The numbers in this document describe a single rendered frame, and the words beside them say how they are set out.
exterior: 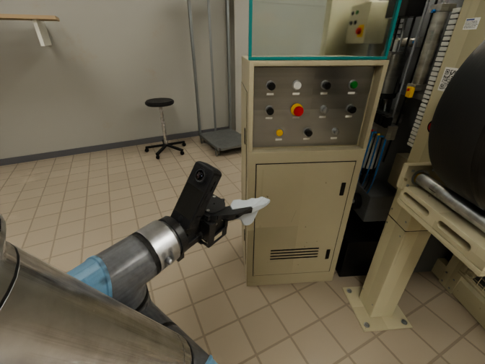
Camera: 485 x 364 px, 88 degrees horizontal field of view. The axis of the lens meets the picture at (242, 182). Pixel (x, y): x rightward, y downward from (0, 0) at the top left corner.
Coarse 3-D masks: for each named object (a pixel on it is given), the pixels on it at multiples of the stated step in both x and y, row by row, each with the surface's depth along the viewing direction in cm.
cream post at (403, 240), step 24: (480, 0) 73; (456, 24) 81; (480, 24) 73; (456, 48) 81; (432, 96) 91; (408, 216) 105; (384, 240) 122; (408, 240) 110; (384, 264) 123; (408, 264) 118; (384, 288) 126; (384, 312) 136
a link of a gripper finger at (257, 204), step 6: (252, 198) 50; (258, 198) 50; (264, 198) 50; (234, 204) 47; (240, 204) 48; (246, 204) 48; (252, 204) 48; (258, 204) 49; (264, 204) 50; (252, 210) 48; (246, 216) 50; (252, 216) 50; (246, 222) 51
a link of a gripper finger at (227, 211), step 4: (224, 208) 46; (228, 208) 46; (240, 208) 47; (244, 208) 47; (248, 208) 47; (252, 208) 48; (220, 212) 45; (224, 212) 45; (228, 212) 45; (232, 212) 46; (236, 212) 46; (240, 212) 46; (244, 212) 47; (248, 212) 48; (220, 216) 45; (224, 216) 45; (228, 216) 45; (232, 216) 45; (236, 216) 46; (240, 216) 46; (228, 220) 46
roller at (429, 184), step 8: (416, 176) 90; (424, 176) 88; (424, 184) 86; (432, 184) 84; (440, 184) 82; (432, 192) 83; (440, 192) 80; (448, 192) 78; (440, 200) 81; (448, 200) 77; (456, 200) 75; (464, 200) 74; (456, 208) 75; (464, 208) 72; (472, 208) 71; (464, 216) 72; (472, 216) 70; (480, 216) 68; (480, 224) 68
